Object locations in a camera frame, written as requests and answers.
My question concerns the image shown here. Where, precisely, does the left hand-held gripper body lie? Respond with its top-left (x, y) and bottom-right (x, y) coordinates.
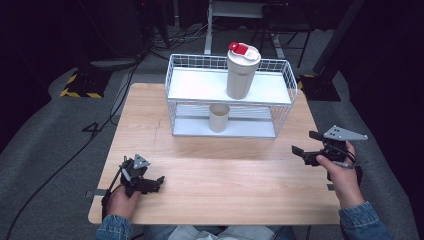
top-left (118, 153), bottom-right (160, 198)

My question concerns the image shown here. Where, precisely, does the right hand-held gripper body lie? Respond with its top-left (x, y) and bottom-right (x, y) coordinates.
top-left (302, 124), bottom-right (369, 168)

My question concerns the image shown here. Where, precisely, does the person's left hand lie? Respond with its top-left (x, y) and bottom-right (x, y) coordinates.
top-left (106, 187), bottom-right (142, 221)

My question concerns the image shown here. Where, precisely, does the person's right hand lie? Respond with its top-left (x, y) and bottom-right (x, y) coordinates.
top-left (315, 140), bottom-right (366, 210)

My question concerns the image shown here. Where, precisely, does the black yellow striped stand base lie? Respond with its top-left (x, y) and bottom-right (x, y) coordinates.
top-left (59, 69), bottom-right (113, 100)
top-left (296, 73), bottom-right (342, 103)

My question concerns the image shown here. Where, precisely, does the person's lap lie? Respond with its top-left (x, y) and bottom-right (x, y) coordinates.
top-left (142, 224), bottom-right (297, 240)

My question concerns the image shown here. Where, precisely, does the beige open cup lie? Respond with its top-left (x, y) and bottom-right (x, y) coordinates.
top-left (208, 102), bottom-right (231, 134)

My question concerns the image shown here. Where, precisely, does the beige tumbler with red lid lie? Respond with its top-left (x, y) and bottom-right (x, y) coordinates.
top-left (225, 41), bottom-right (262, 101)

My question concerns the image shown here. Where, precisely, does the white metal stand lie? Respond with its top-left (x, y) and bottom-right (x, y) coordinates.
top-left (203, 0), bottom-right (268, 56)

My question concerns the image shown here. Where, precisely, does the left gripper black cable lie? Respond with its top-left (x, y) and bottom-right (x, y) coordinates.
top-left (100, 165), bottom-right (125, 218)

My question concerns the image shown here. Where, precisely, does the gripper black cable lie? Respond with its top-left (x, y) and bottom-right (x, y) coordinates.
top-left (331, 143), bottom-right (364, 187)
top-left (100, 165), bottom-right (125, 218)

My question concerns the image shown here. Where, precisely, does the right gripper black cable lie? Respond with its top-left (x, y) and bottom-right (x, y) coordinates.
top-left (331, 143), bottom-right (364, 187)

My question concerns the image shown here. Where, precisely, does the long black floor cable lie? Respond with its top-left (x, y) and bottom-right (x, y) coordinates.
top-left (3, 56), bottom-right (145, 240)

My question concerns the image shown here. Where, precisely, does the black slanted stand post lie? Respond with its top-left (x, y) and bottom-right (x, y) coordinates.
top-left (312, 0), bottom-right (367, 76)

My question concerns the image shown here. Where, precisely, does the white wire shelf rack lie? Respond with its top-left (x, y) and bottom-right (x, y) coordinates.
top-left (164, 53), bottom-right (299, 140)

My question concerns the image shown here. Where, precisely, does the black metal frame stand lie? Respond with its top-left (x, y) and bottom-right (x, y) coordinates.
top-left (250, 4), bottom-right (315, 69)

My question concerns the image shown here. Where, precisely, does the bundle of floor cables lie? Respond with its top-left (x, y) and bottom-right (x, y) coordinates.
top-left (146, 19), bottom-right (214, 56)

